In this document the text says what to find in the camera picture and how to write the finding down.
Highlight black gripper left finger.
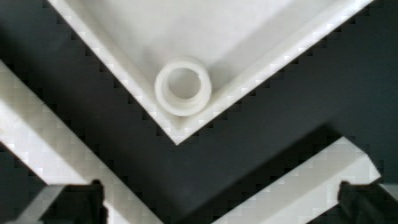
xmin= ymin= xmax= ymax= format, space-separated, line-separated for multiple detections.
xmin=13 ymin=180 xmax=109 ymax=224

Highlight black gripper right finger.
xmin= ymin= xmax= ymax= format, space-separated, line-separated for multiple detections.
xmin=308 ymin=182 xmax=398 ymax=224

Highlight white square tabletop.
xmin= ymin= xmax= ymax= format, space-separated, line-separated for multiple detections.
xmin=49 ymin=0 xmax=374 ymax=143

